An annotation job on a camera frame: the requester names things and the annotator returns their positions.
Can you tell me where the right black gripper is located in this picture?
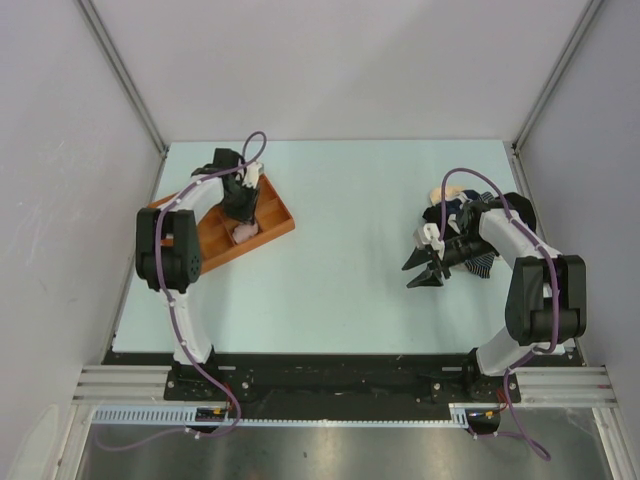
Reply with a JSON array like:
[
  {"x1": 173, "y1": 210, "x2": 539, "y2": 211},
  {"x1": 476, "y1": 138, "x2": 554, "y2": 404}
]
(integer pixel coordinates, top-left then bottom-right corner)
[{"x1": 402, "y1": 234, "x2": 497, "y2": 288}]

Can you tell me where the striped navy underwear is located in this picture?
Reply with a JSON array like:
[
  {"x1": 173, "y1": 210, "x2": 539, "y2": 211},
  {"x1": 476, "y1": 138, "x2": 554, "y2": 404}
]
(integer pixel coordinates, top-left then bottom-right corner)
[{"x1": 464, "y1": 252, "x2": 499, "y2": 279}]

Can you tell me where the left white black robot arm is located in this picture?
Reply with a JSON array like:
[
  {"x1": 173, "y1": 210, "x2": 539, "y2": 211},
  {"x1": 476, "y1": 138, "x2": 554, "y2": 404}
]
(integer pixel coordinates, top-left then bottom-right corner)
[{"x1": 135, "y1": 143, "x2": 435, "y2": 400}]

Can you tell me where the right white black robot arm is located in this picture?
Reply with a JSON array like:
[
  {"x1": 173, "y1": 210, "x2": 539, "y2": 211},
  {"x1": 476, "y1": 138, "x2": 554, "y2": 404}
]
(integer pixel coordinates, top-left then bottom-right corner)
[{"x1": 402, "y1": 200, "x2": 587, "y2": 401}]

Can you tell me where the navy white underwear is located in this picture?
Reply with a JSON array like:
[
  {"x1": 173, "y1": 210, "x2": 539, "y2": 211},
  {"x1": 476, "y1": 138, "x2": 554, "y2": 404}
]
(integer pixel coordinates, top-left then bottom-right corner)
[{"x1": 422, "y1": 189, "x2": 494, "y2": 240}]

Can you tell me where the cream underwear in pile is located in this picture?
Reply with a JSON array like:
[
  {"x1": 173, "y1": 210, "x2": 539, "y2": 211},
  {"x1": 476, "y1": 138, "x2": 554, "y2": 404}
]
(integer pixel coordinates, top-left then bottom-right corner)
[{"x1": 429, "y1": 186, "x2": 467, "y2": 206}]

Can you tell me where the black underwear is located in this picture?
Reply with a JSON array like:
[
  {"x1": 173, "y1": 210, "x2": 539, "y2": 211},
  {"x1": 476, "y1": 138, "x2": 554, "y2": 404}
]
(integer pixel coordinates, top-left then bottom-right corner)
[{"x1": 504, "y1": 192, "x2": 537, "y2": 233}]

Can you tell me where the orange compartment tray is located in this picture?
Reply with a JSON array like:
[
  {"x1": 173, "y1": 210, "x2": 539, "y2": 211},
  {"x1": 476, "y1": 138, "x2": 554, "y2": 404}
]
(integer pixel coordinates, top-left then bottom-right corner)
[{"x1": 135, "y1": 173, "x2": 295, "y2": 290}]

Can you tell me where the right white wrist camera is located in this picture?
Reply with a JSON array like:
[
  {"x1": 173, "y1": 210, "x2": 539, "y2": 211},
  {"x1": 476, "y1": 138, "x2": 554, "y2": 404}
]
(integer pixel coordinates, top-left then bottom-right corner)
[{"x1": 413, "y1": 223, "x2": 445, "y2": 254}]

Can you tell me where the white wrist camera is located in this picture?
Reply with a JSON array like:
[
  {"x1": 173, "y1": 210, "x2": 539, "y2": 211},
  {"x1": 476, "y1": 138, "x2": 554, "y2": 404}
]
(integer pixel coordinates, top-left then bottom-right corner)
[
  {"x1": 413, "y1": 223, "x2": 445, "y2": 254},
  {"x1": 242, "y1": 161, "x2": 263, "y2": 189}
]

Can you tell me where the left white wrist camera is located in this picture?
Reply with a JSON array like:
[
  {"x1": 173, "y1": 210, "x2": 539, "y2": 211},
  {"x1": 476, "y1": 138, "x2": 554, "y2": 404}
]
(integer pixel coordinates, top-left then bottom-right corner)
[{"x1": 242, "y1": 161, "x2": 263, "y2": 189}]

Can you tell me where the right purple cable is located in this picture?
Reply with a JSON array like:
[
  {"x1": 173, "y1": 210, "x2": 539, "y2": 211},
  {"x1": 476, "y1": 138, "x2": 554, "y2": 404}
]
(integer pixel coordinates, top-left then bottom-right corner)
[{"x1": 438, "y1": 167, "x2": 561, "y2": 461}]

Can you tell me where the white slotted cable duct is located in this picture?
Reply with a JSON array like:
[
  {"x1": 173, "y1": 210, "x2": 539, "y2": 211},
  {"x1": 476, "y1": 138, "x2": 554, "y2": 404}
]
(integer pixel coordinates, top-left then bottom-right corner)
[{"x1": 91, "y1": 405, "x2": 501, "y2": 429}]

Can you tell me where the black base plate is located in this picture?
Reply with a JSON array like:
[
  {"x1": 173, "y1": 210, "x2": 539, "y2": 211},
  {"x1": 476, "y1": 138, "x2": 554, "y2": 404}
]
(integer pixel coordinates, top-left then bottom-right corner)
[{"x1": 102, "y1": 352, "x2": 586, "y2": 426}]

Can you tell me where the left aluminium frame post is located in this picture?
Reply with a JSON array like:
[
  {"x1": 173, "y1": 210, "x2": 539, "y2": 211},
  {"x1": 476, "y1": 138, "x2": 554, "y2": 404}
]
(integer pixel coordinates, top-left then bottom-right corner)
[{"x1": 74, "y1": 0, "x2": 168, "y2": 159}]

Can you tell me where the aluminium frame post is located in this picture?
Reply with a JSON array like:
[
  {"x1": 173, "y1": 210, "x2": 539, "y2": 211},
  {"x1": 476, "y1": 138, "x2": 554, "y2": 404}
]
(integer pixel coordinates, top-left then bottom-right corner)
[
  {"x1": 74, "y1": 0, "x2": 168, "y2": 159},
  {"x1": 510, "y1": 0, "x2": 606, "y2": 155}
]

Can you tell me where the right aluminium frame post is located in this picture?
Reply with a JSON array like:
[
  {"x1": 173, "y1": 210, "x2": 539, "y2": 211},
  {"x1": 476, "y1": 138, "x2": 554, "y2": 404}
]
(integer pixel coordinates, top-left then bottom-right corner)
[{"x1": 510, "y1": 0, "x2": 606, "y2": 155}]

